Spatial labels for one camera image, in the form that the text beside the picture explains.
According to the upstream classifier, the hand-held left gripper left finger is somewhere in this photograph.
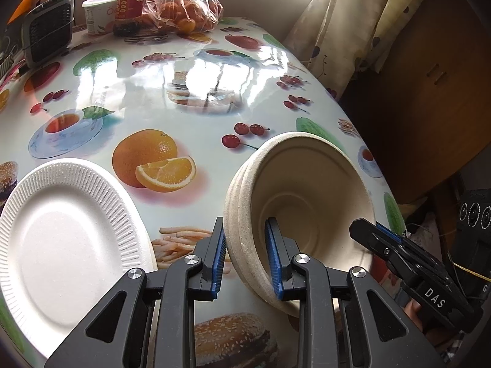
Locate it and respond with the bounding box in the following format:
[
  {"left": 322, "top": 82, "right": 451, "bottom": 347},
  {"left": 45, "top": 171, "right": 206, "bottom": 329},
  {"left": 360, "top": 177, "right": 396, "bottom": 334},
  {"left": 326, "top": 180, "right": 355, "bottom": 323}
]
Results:
[{"left": 44, "top": 217, "right": 227, "bottom": 368}]

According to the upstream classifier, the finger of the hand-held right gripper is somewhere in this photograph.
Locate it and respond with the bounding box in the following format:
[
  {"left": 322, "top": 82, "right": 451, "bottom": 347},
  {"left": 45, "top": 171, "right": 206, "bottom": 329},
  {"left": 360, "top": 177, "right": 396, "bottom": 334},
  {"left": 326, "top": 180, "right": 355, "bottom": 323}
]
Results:
[
  {"left": 376, "top": 221, "right": 447, "bottom": 277},
  {"left": 348, "top": 218, "right": 414, "bottom": 277}
]

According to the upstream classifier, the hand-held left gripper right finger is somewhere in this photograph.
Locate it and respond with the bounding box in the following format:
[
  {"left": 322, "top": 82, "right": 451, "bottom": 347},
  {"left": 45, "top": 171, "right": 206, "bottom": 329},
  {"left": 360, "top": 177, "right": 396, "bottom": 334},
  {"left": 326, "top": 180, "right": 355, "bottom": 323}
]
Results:
[{"left": 264, "top": 217, "right": 447, "bottom": 368}]

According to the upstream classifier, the large beige paper bowl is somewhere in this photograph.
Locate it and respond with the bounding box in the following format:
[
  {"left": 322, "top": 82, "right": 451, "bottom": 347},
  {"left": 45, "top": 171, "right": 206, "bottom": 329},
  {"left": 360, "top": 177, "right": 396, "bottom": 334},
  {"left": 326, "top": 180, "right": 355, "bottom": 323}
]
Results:
[{"left": 223, "top": 149, "right": 284, "bottom": 309}]

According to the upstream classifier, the medium beige paper bowl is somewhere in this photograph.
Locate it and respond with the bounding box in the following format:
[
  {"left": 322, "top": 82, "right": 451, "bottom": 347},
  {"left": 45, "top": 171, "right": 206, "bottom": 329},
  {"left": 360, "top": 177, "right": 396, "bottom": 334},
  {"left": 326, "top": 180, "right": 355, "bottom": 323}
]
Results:
[{"left": 230, "top": 138, "right": 292, "bottom": 313}]

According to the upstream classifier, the large white foam plate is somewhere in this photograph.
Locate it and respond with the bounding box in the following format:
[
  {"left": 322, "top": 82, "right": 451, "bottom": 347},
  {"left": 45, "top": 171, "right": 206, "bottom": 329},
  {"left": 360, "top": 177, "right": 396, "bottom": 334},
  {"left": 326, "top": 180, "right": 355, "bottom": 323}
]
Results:
[{"left": 115, "top": 184, "right": 159, "bottom": 277}]

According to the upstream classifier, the small beige paper bowl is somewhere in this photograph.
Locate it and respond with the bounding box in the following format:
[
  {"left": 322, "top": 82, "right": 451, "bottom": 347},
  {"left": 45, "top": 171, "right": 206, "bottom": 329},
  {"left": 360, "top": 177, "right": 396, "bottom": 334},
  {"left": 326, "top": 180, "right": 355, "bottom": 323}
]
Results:
[{"left": 243, "top": 131, "right": 376, "bottom": 317}]

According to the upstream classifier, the small white foam plate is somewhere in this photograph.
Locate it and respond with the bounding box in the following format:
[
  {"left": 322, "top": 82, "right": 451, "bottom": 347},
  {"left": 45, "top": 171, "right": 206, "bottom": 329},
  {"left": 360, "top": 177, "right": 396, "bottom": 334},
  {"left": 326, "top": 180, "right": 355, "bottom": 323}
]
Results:
[{"left": 0, "top": 158, "right": 154, "bottom": 357}]

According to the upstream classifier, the person's right hand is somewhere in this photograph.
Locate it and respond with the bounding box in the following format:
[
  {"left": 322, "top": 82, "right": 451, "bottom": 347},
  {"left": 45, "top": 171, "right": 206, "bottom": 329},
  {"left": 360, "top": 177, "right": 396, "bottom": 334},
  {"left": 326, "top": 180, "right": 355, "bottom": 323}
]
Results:
[{"left": 403, "top": 298, "right": 426, "bottom": 328}]

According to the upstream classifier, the wooden cabinet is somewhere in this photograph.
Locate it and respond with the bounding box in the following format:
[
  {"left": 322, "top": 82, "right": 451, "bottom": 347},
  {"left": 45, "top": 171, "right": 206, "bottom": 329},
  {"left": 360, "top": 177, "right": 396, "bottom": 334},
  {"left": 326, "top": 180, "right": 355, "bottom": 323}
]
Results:
[{"left": 341, "top": 0, "right": 491, "bottom": 208}]

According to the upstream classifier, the food printed tablecloth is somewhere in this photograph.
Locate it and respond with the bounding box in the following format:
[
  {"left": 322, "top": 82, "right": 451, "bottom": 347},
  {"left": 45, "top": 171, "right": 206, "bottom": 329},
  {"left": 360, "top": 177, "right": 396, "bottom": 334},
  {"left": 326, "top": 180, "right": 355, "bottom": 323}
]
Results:
[{"left": 0, "top": 15, "right": 407, "bottom": 368}]

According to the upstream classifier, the cream patterned curtain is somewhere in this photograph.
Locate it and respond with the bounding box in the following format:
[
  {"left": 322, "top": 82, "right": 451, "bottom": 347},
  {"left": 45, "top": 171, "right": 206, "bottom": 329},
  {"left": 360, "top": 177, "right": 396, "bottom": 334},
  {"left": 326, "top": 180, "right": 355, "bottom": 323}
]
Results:
[{"left": 284, "top": 0, "right": 442, "bottom": 100}]

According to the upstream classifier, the clear bag of oranges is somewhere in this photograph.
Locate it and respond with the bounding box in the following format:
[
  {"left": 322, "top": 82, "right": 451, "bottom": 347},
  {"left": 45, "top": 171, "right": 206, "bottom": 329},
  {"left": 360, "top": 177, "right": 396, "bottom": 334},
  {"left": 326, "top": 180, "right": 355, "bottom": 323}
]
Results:
[{"left": 134, "top": 0, "right": 225, "bottom": 35}]

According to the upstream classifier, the red label glass jar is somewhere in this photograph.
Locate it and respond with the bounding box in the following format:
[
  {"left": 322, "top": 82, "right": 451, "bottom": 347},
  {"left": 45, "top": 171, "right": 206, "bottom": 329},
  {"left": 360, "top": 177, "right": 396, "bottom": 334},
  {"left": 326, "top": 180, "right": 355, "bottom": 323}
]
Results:
[{"left": 114, "top": 0, "right": 151, "bottom": 38}]

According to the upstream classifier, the white paper tub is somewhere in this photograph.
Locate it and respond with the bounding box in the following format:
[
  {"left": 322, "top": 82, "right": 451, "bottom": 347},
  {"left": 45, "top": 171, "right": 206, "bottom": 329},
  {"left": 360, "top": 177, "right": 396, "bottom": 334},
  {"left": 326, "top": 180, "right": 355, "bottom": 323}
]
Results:
[{"left": 82, "top": 0, "right": 119, "bottom": 36}]

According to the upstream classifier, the small grey heater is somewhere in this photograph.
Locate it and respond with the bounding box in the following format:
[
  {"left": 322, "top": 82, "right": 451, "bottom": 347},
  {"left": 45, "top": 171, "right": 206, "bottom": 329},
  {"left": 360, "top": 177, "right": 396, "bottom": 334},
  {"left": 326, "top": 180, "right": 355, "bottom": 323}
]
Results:
[{"left": 21, "top": 0, "right": 75, "bottom": 69}]

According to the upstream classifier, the orange plastic tray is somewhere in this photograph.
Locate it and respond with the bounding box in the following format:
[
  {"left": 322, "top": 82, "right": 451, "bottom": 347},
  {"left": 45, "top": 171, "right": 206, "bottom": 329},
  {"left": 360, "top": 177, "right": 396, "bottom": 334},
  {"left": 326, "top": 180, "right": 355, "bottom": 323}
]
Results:
[{"left": 7, "top": 0, "right": 37, "bottom": 25}]

